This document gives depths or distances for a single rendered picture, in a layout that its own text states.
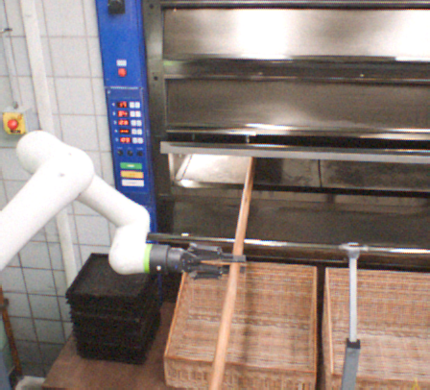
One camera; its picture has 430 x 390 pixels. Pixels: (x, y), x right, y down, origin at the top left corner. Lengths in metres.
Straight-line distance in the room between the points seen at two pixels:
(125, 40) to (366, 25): 0.85
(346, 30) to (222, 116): 0.54
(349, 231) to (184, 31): 1.02
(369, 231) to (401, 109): 0.52
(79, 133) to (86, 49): 0.34
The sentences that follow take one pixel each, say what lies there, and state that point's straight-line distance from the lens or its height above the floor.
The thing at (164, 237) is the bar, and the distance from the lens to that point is 1.83.
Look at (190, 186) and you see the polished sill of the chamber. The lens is 2.15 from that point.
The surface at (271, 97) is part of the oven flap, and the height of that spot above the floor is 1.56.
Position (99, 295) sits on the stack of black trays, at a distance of 2.04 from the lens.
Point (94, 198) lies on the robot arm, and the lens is 1.58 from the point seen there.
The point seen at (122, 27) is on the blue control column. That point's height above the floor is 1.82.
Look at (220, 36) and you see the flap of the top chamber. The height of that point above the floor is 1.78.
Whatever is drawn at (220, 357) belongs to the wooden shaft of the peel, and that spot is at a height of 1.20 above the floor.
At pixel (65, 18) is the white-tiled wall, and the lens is 2.07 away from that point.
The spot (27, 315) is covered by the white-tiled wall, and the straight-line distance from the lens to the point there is 2.83.
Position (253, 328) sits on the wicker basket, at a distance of 2.33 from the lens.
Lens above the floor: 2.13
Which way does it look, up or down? 26 degrees down
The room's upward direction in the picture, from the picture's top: 1 degrees counter-clockwise
